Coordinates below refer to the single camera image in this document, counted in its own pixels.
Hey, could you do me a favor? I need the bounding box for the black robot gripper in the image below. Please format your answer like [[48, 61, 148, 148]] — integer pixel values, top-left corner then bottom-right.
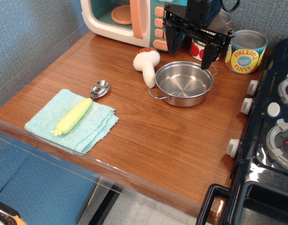
[[163, 0, 235, 70]]

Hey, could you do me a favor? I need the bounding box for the white plush mushroom brown cap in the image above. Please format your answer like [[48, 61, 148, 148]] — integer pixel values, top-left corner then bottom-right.
[[133, 47, 161, 88]]

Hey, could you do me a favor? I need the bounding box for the light blue folded cloth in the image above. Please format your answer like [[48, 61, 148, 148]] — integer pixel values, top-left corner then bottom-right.
[[24, 89, 119, 154]]

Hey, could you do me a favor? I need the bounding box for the tomato sauce can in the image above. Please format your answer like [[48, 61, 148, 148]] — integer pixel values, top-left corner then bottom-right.
[[190, 9, 232, 61]]

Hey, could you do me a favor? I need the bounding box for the small stainless steel pot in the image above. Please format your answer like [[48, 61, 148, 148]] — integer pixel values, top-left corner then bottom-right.
[[148, 61, 218, 107]]

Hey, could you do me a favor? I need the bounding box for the pineapple slices can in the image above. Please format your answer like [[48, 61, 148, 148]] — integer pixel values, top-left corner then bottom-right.
[[225, 30, 268, 75]]

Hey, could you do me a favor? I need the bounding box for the toy microwave oven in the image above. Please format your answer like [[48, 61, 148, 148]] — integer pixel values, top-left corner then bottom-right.
[[81, 0, 187, 52]]

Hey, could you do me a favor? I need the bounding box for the black toy stove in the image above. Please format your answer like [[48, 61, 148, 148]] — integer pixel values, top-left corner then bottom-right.
[[196, 38, 288, 225]]

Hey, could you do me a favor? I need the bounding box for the orange black object corner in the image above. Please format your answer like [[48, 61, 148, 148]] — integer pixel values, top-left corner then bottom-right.
[[0, 202, 27, 225]]

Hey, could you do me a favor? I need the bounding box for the black braided cable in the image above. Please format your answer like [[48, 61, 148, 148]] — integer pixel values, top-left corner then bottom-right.
[[220, 0, 240, 13]]

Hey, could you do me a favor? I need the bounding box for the spoon with yellow handle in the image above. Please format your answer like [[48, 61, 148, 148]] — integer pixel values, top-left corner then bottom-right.
[[51, 80, 110, 136]]

